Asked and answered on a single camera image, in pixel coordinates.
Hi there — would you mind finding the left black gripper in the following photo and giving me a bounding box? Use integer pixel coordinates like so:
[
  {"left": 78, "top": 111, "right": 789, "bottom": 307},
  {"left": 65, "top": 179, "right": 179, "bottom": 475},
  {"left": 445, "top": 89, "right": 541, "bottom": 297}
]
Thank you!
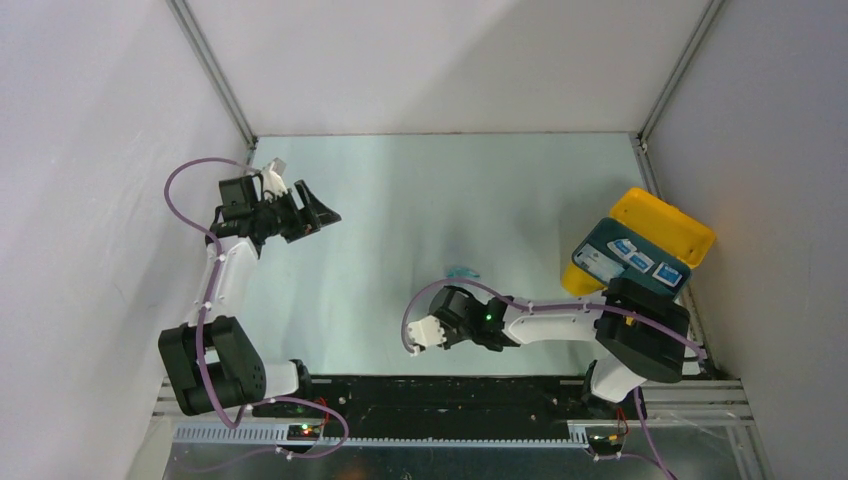
[{"left": 253, "top": 181, "right": 340, "bottom": 244}]

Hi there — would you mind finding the twisted teal wrapper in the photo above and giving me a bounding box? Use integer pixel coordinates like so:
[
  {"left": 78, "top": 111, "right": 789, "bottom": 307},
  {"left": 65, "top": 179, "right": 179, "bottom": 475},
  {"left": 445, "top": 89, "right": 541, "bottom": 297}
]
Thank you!
[{"left": 444, "top": 265, "right": 480, "bottom": 279}]

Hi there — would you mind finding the teal divided plastic tray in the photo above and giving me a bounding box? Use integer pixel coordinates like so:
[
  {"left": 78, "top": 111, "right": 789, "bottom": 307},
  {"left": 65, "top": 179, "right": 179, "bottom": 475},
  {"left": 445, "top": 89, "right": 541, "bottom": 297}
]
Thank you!
[{"left": 571, "top": 217, "right": 692, "bottom": 297}]

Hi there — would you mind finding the yellow medicine kit box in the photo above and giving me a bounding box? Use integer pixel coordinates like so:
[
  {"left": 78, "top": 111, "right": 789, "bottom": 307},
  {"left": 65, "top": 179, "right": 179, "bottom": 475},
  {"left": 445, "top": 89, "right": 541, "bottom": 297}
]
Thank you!
[{"left": 561, "top": 187, "right": 716, "bottom": 296}]

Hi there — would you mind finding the white labelled packet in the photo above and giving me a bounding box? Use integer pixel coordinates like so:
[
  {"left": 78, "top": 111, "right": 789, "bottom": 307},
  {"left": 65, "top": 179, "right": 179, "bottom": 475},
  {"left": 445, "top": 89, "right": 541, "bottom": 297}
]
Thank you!
[{"left": 572, "top": 243, "right": 625, "bottom": 284}]

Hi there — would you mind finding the blue white alcohol pad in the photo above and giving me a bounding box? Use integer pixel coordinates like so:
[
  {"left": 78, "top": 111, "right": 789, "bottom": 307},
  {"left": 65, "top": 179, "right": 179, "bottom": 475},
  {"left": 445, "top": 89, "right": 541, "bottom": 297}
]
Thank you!
[
  {"left": 626, "top": 251, "right": 655, "bottom": 273},
  {"left": 652, "top": 262, "right": 684, "bottom": 288},
  {"left": 607, "top": 238, "right": 638, "bottom": 260}
]

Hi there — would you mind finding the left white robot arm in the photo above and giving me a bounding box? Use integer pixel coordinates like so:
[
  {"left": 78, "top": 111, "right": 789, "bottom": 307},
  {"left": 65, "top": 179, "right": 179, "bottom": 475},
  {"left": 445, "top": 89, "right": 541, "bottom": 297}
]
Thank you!
[{"left": 158, "top": 174, "right": 341, "bottom": 416}]

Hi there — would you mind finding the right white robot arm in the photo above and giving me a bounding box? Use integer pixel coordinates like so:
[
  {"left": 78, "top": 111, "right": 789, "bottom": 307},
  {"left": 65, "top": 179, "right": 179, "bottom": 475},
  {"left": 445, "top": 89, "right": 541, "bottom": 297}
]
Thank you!
[{"left": 401, "top": 278, "right": 705, "bottom": 418}]

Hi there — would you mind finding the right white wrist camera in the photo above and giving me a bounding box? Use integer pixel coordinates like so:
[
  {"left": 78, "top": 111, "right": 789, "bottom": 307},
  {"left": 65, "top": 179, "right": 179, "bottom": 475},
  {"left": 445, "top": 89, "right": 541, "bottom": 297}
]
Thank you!
[{"left": 404, "top": 315, "right": 447, "bottom": 356}]

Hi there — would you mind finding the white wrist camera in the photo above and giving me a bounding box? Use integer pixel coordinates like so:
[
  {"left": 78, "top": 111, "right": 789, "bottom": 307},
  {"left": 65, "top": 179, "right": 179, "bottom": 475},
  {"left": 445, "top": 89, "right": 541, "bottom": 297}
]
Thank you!
[
  {"left": 260, "top": 158, "right": 289, "bottom": 197},
  {"left": 404, "top": 315, "right": 447, "bottom": 356}
]

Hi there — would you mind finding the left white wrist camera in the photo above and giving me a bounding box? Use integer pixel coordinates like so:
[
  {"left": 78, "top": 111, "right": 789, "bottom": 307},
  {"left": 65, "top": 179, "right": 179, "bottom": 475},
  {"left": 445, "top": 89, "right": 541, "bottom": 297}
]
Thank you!
[{"left": 260, "top": 158, "right": 289, "bottom": 197}]

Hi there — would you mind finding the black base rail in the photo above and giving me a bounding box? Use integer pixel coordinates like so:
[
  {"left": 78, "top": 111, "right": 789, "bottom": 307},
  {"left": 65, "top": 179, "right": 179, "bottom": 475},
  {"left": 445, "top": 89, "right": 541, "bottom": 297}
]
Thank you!
[{"left": 251, "top": 360, "right": 649, "bottom": 440}]

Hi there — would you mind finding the grey slotted cable duct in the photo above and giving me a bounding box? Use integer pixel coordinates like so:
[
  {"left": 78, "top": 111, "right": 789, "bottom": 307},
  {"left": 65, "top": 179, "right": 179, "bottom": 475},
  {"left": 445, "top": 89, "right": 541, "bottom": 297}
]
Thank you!
[{"left": 173, "top": 423, "right": 591, "bottom": 448}]

